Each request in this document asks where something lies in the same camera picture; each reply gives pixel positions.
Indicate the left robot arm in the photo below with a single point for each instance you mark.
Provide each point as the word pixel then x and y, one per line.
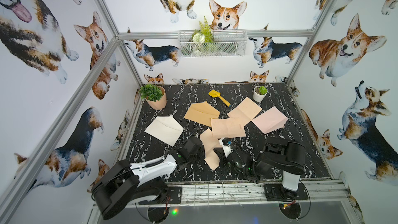
pixel 129 182

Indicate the fern and white flower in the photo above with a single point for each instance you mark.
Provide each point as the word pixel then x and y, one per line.
pixel 202 39

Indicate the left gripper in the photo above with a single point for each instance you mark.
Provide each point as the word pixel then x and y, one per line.
pixel 195 146

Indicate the yellow toy shovel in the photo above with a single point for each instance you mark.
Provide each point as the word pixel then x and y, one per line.
pixel 216 94

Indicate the green plant in terracotta pot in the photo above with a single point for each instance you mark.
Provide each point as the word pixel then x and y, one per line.
pixel 154 95

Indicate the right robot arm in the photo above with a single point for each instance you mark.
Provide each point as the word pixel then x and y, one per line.
pixel 286 155

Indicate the cream letter paper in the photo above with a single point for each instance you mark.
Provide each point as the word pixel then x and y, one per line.
pixel 245 112
pixel 227 128
pixel 209 142

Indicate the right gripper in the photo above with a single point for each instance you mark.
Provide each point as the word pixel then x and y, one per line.
pixel 222 154

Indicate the small plant in white pot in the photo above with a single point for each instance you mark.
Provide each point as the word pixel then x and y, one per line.
pixel 259 93

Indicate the aluminium front rail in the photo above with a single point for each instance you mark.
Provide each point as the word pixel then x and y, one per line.
pixel 247 193

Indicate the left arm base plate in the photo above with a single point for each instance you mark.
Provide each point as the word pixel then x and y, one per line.
pixel 169 195

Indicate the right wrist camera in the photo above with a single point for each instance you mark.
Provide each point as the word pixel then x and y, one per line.
pixel 226 146

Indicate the white wire basket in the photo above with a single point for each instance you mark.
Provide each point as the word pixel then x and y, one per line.
pixel 222 44

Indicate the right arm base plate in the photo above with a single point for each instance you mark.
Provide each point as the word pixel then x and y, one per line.
pixel 276 192

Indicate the brown kraft envelope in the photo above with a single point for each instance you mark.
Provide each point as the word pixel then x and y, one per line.
pixel 202 113

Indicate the pink envelope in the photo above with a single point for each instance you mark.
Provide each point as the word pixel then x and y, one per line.
pixel 271 120

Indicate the white envelope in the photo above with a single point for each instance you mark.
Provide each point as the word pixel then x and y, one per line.
pixel 166 129

